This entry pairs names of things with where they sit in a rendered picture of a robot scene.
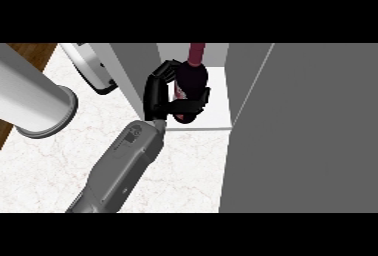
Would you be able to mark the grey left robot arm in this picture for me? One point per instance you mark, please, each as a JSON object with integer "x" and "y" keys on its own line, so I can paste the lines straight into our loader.
{"x": 123, "y": 163}

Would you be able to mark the dark grey cabinet door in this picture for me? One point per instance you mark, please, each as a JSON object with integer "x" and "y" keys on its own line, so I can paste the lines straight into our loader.
{"x": 315, "y": 133}

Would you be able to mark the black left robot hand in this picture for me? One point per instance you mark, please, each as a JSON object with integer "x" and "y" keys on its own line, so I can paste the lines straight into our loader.
{"x": 157, "y": 95}

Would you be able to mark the white cabinet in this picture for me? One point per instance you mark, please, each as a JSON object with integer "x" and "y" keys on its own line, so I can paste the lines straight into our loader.
{"x": 219, "y": 100}

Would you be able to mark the dark wine bottle red neck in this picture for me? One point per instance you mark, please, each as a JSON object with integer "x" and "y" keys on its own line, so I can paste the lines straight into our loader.
{"x": 194, "y": 77}

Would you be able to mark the white cylinder with grey rim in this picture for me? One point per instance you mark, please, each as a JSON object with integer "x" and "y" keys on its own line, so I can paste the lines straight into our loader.
{"x": 30, "y": 96}

